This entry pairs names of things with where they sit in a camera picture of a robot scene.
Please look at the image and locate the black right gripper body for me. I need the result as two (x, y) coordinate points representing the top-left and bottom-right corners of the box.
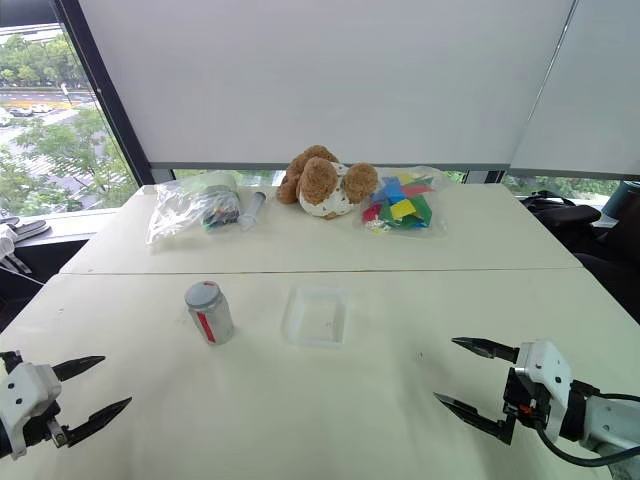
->
(502, 366), (552, 432)

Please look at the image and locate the silver can with red stripe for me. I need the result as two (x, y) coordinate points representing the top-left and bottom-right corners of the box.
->
(186, 294), (236, 347)

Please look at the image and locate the white cloth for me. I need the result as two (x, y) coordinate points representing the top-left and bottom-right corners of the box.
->
(0, 223), (32, 275)

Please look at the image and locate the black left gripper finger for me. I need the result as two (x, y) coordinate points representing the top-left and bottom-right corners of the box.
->
(51, 355), (107, 382)
(64, 396), (134, 449)

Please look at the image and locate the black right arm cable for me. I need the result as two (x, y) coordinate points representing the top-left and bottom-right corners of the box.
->
(532, 392), (640, 469)

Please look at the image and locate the teal cylindrical object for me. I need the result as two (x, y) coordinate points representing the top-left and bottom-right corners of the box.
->
(601, 179), (640, 222)

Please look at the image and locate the clear plastic syringe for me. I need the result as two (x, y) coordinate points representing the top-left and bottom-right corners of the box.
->
(237, 190), (269, 233)

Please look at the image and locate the clear plastic tray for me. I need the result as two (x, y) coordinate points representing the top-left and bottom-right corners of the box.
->
(280, 284), (351, 350)

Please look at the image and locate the bag of colourful blocks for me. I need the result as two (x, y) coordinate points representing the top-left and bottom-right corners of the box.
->
(353, 164), (450, 240)

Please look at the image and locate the dark window frame pillar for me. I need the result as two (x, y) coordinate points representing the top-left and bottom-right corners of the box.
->
(52, 0), (156, 187)

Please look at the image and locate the black office chair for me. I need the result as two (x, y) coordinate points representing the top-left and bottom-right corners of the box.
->
(519, 189), (640, 326)

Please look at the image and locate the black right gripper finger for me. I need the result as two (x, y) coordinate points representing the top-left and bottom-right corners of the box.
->
(450, 336), (522, 365)
(432, 391), (515, 447)

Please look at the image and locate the brown teddy bear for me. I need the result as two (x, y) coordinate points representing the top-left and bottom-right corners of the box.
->
(275, 144), (380, 222)

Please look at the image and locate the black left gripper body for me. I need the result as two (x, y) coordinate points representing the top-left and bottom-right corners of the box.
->
(21, 399), (70, 449)

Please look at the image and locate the clear plastic bag with items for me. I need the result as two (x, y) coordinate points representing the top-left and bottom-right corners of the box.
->
(144, 171), (242, 247)

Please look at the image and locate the white roller blind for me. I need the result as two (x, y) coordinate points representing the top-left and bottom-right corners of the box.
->
(508, 0), (640, 181)
(77, 0), (579, 171)

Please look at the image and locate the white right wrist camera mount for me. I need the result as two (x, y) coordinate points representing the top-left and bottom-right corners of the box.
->
(513, 339), (574, 443)

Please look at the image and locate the grey slipper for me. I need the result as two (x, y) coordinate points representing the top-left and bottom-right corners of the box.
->
(0, 216), (52, 242)

